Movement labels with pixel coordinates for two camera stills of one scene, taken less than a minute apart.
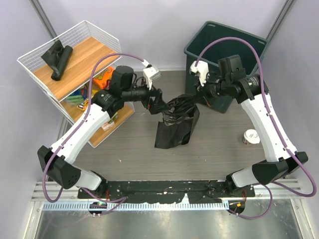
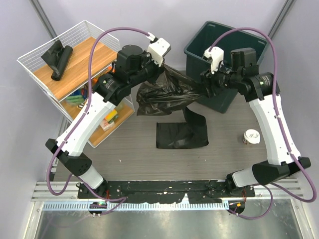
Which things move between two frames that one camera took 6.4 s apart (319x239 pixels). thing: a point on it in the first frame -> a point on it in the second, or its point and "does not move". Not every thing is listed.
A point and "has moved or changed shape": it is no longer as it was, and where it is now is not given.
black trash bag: (179, 122) has moved or changed shape
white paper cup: (251, 136) does not move
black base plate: (168, 191) does not move
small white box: (107, 125) does not move
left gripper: (156, 106) -> (158, 70)
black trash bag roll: (57, 57) does not move
